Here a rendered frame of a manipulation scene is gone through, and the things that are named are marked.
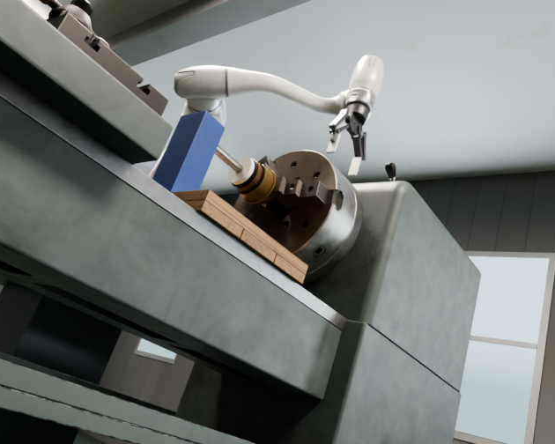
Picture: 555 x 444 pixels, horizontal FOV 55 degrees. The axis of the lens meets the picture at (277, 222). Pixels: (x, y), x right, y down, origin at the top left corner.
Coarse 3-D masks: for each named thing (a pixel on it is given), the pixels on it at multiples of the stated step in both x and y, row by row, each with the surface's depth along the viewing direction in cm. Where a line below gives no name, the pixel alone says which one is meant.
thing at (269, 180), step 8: (256, 168) 117; (264, 168) 120; (256, 176) 117; (264, 176) 119; (272, 176) 121; (232, 184) 120; (240, 184) 117; (248, 184) 117; (256, 184) 118; (264, 184) 119; (272, 184) 120; (240, 192) 121; (248, 192) 119; (256, 192) 119; (264, 192) 120; (248, 200) 122; (256, 200) 121; (264, 200) 123
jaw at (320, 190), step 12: (276, 192) 120; (288, 192) 120; (300, 192) 120; (312, 192) 118; (324, 192) 120; (336, 192) 121; (288, 204) 124; (300, 204) 123; (312, 204) 121; (336, 204) 120
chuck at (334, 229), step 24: (288, 168) 133; (312, 168) 128; (336, 168) 126; (288, 216) 125; (312, 216) 120; (336, 216) 119; (288, 240) 121; (312, 240) 118; (336, 240) 121; (312, 264) 122
